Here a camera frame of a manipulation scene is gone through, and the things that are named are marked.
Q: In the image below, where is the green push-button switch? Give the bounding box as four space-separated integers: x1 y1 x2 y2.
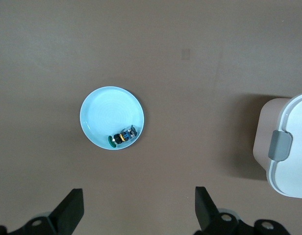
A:
107 124 137 149

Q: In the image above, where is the white lidded storage box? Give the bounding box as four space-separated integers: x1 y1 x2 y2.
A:
252 92 302 199

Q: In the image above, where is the light blue round plate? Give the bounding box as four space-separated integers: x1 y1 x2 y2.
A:
79 85 146 150

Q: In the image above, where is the small grey tape patch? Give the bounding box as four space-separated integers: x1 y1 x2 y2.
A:
180 48 191 61

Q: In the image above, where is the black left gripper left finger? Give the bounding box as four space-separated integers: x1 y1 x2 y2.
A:
0 188 84 235

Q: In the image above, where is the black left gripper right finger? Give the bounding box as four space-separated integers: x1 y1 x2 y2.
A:
194 186 293 235

